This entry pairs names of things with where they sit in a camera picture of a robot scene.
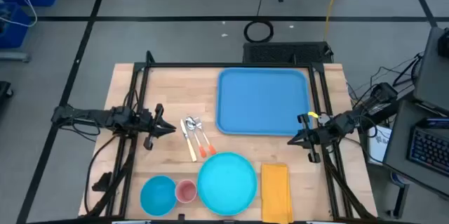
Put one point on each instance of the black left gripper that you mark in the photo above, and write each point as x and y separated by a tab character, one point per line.
152	125

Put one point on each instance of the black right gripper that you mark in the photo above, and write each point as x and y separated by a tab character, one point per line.
315	136

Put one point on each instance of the yellow cloth napkin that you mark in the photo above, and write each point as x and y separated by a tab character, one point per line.
276	192

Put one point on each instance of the pink cup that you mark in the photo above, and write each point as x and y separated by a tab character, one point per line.
186	191

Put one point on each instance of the teal bowl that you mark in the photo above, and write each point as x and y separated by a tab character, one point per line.
158	196

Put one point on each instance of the teal round plate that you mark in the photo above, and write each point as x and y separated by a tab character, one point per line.
227	183

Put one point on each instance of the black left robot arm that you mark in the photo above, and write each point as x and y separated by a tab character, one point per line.
87	115

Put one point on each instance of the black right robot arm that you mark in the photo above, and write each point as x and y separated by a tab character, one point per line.
372	103

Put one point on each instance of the yellow tape tag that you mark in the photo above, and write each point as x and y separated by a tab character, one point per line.
313	114

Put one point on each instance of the white printed box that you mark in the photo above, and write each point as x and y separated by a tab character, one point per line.
379	146

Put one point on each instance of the black mesh case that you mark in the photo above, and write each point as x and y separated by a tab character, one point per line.
280	52

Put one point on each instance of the grey computer desk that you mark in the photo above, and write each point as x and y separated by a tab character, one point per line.
398	136

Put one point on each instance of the black computer keyboard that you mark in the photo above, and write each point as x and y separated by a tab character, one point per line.
429	150

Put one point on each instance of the yellow stick utensil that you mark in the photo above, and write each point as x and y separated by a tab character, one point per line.
331	3

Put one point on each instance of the black aluminium table frame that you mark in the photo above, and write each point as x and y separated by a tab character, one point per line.
228	64

